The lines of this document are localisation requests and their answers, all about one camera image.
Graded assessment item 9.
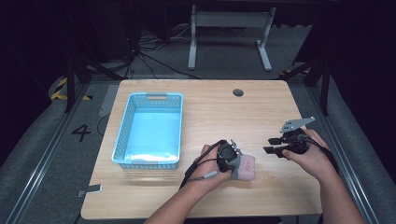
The bundle of black floor cables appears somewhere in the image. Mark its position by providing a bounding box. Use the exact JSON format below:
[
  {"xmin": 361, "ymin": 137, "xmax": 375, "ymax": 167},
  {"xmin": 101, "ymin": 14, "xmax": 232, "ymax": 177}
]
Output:
[{"xmin": 122, "ymin": 24, "xmax": 201, "ymax": 80}]

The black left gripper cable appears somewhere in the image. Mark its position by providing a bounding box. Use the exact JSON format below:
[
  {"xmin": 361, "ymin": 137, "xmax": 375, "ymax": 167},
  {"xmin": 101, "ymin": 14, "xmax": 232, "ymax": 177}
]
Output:
[{"xmin": 179, "ymin": 139, "xmax": 226, "ymax": 189}]

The aluminium floor rail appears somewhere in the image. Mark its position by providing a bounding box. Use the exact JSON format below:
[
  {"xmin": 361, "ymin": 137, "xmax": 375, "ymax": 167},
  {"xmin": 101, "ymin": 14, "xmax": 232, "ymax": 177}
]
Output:
[
  {"xmin": 5, "ymin": 83, "xmax": 92, "ymax": 224},
  {"xmin": 306, "ymin": 83, "xmax": 381, "ymax": 224}
]

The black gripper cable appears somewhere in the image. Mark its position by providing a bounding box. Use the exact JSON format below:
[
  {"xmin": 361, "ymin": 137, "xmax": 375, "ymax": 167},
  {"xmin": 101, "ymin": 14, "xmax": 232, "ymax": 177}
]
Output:
[
  {"xmin": 297, "ymin": 133, "xmax": 340, "ymax": 175},
  {"xmin": 179, "ymin": 139, "xmax": 226, "ymax": 189}
]

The person's right hand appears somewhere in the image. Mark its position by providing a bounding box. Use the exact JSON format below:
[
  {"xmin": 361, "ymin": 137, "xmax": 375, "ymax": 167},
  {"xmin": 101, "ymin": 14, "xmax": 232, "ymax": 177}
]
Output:
[{"xmin": 281, "ymin": 129, "xmax": 336, "ymax": 183}]

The grey tape piece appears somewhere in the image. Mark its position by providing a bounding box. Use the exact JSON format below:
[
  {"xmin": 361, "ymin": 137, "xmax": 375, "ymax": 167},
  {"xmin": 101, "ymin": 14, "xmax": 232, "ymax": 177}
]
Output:
[{"xmin": 76, "ymin": 183, "xmax": 104, "ymax": 199}]

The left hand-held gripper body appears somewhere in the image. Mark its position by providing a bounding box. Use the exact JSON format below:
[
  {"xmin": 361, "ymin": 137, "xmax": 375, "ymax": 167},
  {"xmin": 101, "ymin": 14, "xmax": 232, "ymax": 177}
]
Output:
[{"xmin": 216, "ymin": 138, "xmax": 244, "ymax": 174}]

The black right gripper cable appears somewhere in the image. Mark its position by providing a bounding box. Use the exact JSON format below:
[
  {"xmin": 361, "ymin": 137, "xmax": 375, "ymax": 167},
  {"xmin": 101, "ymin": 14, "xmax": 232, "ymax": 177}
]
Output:
[{"xmin": 297, "ymin": 133, "xmax": 340, "ymax": 175}]

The thin black floor cable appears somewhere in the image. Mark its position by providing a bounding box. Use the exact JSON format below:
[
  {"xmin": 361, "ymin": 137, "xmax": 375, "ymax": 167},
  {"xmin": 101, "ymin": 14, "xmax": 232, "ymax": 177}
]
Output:
[{"xmin": 95, "ymin": 113, "xmax": 112, "ymax": 137}]

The blue plastic basket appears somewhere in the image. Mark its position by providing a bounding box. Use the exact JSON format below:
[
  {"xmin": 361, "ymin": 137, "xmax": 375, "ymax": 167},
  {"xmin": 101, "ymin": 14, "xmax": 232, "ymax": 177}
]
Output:
[{"xmin": 111, "ymin": 91, "xmax": 184, "ymax": 170}]

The black metal stand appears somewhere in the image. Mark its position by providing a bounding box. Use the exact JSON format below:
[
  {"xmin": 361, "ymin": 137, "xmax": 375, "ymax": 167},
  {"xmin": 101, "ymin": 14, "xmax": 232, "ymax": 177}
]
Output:
[
  {"xmin": 279, "ymin": 52, "xmax": 332, "ymax": 117},
  {"xmin": 64, "ymin": 52, "xmax": 125, "ymax": 114}
]

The grey cord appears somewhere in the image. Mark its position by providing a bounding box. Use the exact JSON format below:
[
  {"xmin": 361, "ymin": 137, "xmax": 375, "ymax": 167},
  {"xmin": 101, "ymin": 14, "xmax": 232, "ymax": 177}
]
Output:
[{"xmin": 186, "ymin": 169, "xmax": 219, "ymax": 182}]

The yellow black floor tape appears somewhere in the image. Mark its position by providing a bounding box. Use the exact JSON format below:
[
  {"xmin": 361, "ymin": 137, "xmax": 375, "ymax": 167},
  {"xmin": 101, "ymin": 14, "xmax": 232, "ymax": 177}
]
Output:
[{"xmin": 49, "ymin": 77, "xmax": 93, "ymax": 102}]

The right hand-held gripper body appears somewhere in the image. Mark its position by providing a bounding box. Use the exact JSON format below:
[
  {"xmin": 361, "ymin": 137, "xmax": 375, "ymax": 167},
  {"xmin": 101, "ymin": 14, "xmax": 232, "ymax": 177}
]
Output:
[{"xmin": 278, "ymin": 116, "xmax": 317, "ymax": 156}]

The grey pink glove red label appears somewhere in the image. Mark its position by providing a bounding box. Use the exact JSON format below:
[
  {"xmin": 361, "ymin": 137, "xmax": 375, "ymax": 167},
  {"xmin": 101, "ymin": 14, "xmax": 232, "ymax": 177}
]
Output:
[{"xmin": 229, "ymin": 153, "xmax": 257, "ymax": 180}]

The white metal desk frame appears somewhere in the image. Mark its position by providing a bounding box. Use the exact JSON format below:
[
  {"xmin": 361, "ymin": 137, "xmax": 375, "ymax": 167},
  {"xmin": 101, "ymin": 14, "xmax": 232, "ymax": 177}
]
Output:
[{"xmin": 187, "ymin": 4, "xmax": 277, "ymax": 72}]

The grey floor tape strip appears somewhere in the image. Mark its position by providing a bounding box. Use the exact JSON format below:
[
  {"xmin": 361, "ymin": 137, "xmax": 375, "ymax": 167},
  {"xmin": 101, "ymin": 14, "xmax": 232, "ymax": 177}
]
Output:
[{"xmin": 98, "ymin": 84, "xmax": 120, "ymax": 119}]

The person's left hand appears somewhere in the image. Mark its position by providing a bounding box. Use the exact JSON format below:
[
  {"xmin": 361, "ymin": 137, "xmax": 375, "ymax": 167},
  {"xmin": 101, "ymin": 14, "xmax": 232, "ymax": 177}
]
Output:
[{"xmin": 186, "ymin": 144, "xmax": 233, "ymax": 196}]

